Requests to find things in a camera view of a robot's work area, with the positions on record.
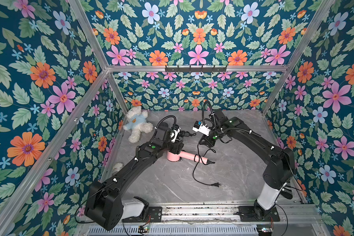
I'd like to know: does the pink hair dryer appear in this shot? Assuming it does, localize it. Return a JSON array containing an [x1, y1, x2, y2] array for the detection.
[[167, 151, 213, 164]]

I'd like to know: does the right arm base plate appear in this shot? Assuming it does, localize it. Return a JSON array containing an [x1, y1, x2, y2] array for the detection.
[[237, 206, 280, 222]]

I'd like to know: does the white teddy bear blue shirt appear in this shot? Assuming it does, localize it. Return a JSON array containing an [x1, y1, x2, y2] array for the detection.
[[123, 106, 153, 144]]

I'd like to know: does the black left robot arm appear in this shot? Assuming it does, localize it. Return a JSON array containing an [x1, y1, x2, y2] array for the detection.
[[84, 122, 181, 231]]

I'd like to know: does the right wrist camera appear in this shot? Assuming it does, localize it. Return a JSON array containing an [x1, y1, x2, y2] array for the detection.
[[192, 121, 211, 136]]

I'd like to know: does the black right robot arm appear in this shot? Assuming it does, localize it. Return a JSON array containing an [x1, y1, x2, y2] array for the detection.
[[193, 110, 296, 217]]

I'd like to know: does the black pink dryer cord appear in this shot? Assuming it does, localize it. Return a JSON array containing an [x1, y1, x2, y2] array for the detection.
[[191, 138, 222, 188]]

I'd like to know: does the dark grey hair dryer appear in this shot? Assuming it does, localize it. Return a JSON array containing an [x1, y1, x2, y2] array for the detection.
[[177, 131, 197, 140]]

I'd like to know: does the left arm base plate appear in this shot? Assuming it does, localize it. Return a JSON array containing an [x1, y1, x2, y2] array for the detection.
[[123, 206, 163, 223]]

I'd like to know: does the striped black white sock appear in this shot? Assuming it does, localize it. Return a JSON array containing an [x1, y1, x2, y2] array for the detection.
[[280, 188, 293, 200]]

